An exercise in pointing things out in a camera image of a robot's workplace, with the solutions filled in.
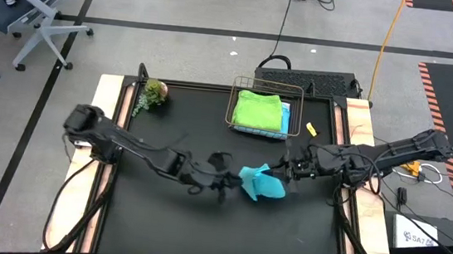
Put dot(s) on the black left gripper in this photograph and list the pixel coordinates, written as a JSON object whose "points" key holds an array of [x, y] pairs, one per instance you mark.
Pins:
{"points": [[209, 175]]}

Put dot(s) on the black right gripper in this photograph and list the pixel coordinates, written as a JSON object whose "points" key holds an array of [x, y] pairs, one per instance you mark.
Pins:
{"points": [[302, 165]]}

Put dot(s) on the teal microfiber towel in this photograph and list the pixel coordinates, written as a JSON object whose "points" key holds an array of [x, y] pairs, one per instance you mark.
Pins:
{"points": [[262, 184]]}

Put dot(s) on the light blue microfiber towel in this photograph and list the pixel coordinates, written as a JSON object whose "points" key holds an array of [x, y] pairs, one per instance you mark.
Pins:
{"points": [[285, 120]]}

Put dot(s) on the green microfiber towel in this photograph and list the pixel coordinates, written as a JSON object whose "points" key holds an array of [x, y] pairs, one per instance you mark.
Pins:
{"points": [[258, 110]]}

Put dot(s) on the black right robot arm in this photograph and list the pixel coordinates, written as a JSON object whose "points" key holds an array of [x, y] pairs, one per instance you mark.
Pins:
{"points": [[386, 155]]}

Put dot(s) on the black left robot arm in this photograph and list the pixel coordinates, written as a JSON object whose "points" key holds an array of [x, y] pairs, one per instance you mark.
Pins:
{"points": [[125, 144]]}

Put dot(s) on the wooden side board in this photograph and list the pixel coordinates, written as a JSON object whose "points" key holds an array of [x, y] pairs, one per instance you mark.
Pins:
{"points": [[359, 112], [107, 90]]}

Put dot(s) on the black perforated computer case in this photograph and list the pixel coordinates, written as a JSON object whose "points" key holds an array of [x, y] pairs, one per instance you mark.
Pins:
{"points": [[322, 80]]}

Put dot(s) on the black power brick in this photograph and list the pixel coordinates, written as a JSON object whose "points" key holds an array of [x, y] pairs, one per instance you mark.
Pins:
{"points": [[402, 195]]}

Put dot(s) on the small potted green plant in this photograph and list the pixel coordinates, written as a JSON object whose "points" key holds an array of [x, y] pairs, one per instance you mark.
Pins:
{"points": [[155, 91]]}

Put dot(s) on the yellow plug adapter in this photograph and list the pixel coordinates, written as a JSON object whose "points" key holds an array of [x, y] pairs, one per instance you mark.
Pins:
{"points": [[412, 168]]}

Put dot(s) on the white printed paper box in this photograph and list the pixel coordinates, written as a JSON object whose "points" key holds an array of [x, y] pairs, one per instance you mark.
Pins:
{"points": [[412, 228]]}

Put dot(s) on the black frame strut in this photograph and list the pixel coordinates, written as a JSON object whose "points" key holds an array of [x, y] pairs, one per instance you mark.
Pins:
{"points": [[88, 218], [360, 248]]}

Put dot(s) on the black frame post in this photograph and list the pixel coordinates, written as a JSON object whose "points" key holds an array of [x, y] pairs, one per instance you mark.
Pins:
{"points": [[143, 71]]}

